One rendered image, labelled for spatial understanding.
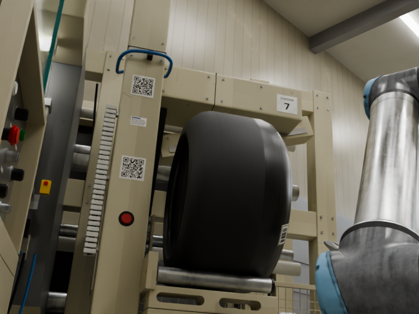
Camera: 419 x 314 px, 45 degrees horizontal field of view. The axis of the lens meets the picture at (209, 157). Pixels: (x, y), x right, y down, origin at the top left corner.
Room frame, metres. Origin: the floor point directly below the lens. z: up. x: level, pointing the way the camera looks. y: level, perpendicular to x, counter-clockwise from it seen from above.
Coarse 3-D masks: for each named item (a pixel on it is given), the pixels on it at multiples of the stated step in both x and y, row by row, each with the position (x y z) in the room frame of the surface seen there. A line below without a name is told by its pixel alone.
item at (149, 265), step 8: (152, 256) 1.34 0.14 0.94; (144, 264) 1.40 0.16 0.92; (152, 264) 1.34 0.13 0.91; (144, 272) 1.38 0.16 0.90; (152, 272) 1.34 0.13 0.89; (144, 280) 1.36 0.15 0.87; (152, 280) 1.34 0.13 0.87; (144, 288) 1.35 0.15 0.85; (152, 288) 1.34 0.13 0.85; (144, 296) 1.49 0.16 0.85
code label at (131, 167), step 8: (128, 160) 1.43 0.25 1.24; (136, 160) 1.43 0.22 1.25; (144, 160) 1.44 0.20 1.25; (120, 168) 1.42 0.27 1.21; (128, 168) 1.43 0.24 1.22; (136, 168) 1.43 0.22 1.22; (144, 168) 1.44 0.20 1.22; (120, 176) 1.42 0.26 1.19; (128, 176) 1.43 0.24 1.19; (136, 176) 1.43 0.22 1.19
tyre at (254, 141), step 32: (192, 128) 1.38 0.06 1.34; (224, 128) 1.32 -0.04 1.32; (256, 128) 1.36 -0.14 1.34; (192, 160) 1.33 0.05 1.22; (224, 160) 1.28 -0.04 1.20; (256, 160) 1.31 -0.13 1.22; (288, 160) 1.37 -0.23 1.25; (192, 192) 1.32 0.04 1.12; (224, 192) 1.29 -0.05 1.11; (256, 192) 1.31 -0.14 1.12; (288, 192) 1.35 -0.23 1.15; (192, 224) 1.34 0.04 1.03; (224, 224) 1.33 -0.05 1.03; (256, 224) 1.34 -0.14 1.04; (192, 256) 1.40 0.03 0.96; (224, 256) 1.39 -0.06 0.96; (256, 256) 1.40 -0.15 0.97
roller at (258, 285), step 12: (168, 276) 1.38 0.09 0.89; (180, 276) 1.39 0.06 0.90; (192, 276) 1.40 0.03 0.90; (204, 276) 1.41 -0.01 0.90; (216, 276) 1.42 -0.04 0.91; (228, 276) 1.42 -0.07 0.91; (240, 276) 1.44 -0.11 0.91; (252, 276) 1.45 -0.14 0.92; (228, 288) 1.44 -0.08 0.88; (240, 288) 1.44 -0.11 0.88; (252, 288) 1.44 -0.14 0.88; (264, 288) 1.45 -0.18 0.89
